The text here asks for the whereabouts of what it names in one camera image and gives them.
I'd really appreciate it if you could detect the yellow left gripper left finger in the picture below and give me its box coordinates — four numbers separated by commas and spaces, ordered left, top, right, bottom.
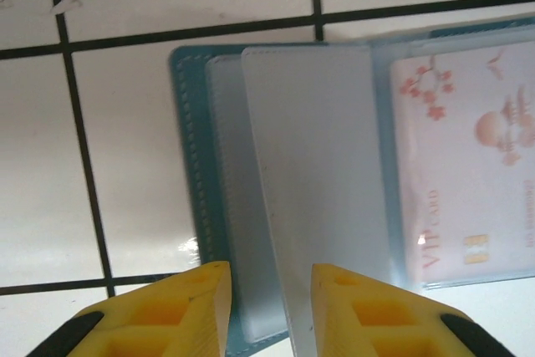
35, 260, 232, 357

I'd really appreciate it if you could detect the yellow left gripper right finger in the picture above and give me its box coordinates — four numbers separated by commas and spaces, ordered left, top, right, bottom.
310, 263, 519, 357

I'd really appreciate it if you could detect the teal card holder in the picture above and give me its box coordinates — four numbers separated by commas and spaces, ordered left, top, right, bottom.
168, 15, 535, 354

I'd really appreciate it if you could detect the white blossom VIP card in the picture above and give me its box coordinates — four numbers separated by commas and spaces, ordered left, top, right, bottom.
389, 41, 535, 285

